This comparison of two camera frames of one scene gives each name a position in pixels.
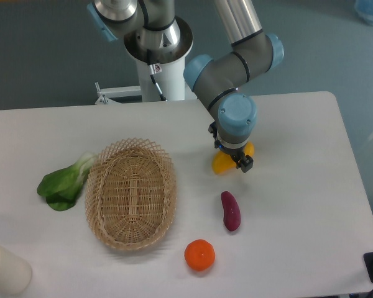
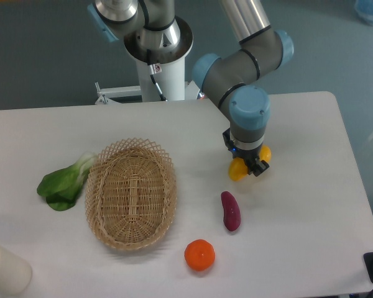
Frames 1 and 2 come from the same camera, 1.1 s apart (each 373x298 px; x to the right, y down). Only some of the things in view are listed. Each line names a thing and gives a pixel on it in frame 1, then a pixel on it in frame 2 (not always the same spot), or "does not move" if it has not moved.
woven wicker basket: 130,194 does not move
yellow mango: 224,164 to 237,169
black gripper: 238,153 to 255,166
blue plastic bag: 370,12 does not move
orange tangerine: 199,254 does not move
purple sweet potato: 232,218 does not move
